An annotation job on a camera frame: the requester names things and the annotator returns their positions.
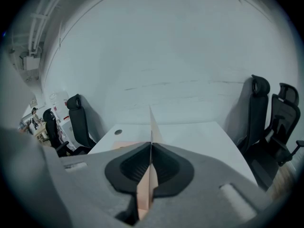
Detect white electrical box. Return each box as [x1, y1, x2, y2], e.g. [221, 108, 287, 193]
[22, 55, 40, 71]

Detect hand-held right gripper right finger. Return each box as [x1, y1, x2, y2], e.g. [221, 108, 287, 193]
[140, 142, 268, 228]

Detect white ceiling pipes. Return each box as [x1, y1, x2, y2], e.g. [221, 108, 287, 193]
[28, 0, 74, 55]

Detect beige cardboard sheet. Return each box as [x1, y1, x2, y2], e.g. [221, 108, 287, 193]
[112, 104, 167, 222]

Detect clear water dispenser bottle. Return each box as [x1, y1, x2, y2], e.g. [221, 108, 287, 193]
[48, 91, 70, 120]

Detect light wooden desk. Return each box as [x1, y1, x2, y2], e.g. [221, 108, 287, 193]
[34, 124, 50, 143]

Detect white table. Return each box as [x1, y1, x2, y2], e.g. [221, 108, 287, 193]
[87, 121, 259, 188]

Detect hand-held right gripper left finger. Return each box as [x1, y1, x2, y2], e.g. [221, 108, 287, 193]
[43, 141, 152, 228]

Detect white water dispenser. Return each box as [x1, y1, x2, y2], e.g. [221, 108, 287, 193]
[56, 117, 75, 150]

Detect black office chair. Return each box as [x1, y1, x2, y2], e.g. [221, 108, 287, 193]
[236, 74, 271, 157]
[66, 93, 98, 156]
[246, 82, 304, 191]
[42, 107, 70, 158]

